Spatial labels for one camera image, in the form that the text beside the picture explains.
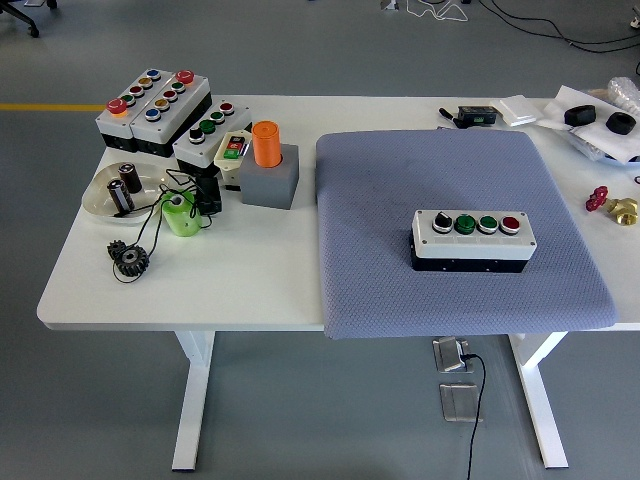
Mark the grey block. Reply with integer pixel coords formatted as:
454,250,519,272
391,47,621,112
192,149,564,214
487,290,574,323
238,143,300,210

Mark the white table leg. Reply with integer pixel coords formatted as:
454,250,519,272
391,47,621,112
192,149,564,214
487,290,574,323
508,332,570,470
171,330,216,472

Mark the cream red-green switch box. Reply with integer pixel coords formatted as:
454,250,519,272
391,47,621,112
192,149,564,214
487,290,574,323
213,129,251,192

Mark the red valve handle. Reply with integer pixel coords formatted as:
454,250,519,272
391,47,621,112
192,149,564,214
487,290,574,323
585,185,610,212

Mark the brass valve fitting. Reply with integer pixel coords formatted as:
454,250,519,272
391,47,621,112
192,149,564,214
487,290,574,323
606,197,640,227

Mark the open metal floor socket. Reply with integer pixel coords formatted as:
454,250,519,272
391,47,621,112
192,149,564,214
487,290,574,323
432,337,475,374

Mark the four-control white black button box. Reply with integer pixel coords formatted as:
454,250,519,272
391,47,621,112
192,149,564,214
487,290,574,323
172,101,254,177
410,208,539,274

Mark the black floor power cable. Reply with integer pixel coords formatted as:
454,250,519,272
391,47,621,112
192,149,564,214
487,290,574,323
462,352,487,480

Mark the orange cylinder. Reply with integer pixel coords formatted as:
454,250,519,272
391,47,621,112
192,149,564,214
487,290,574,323
250,119,284,169

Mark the long black floor cable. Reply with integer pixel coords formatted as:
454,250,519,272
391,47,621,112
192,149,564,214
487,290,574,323
477,0,640,54

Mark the white switch plate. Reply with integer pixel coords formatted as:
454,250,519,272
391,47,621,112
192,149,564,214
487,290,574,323
488,94,540,127

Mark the white paper sheet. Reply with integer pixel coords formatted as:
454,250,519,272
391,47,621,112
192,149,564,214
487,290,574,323
542,84,640,165

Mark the black rubber ring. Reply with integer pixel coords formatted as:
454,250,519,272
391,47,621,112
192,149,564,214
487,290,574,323
563,104,600,127
605,112,638,136

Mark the black office chair base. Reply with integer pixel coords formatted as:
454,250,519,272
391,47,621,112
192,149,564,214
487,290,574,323
0,0,59,39

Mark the brown capacitor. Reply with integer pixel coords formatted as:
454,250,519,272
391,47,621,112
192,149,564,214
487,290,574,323
117,162,144,195
106,178,135,214

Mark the five-button box with mushroom button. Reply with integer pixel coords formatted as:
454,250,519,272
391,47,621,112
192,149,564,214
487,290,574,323
94,68,174,154
129,69,214,159

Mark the thin black wire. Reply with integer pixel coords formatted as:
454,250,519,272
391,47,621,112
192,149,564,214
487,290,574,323
110,168,222,285

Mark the green plastic cylinder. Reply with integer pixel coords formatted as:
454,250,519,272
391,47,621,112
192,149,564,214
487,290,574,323
159,190,204,239

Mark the white floor cable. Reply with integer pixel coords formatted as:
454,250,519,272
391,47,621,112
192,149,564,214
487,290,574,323
403,0,470,23

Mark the grey-blue textured mat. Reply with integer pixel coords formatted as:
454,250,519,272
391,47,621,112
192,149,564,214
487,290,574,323
314,128,619,341

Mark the closed metal floor plate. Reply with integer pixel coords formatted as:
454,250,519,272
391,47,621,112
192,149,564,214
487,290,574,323
438,382,484,423

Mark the bubble wrap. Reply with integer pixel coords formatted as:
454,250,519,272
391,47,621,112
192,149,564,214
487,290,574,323
607,76,640,112

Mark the clear oval dish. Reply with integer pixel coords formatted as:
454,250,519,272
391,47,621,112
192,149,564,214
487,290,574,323
81,160,174,227

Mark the large dark metal gear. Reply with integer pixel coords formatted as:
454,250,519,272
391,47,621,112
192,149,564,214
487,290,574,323
113,245,150,278

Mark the black electronic module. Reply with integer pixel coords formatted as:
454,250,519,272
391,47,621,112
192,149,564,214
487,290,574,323
457,104,499,127

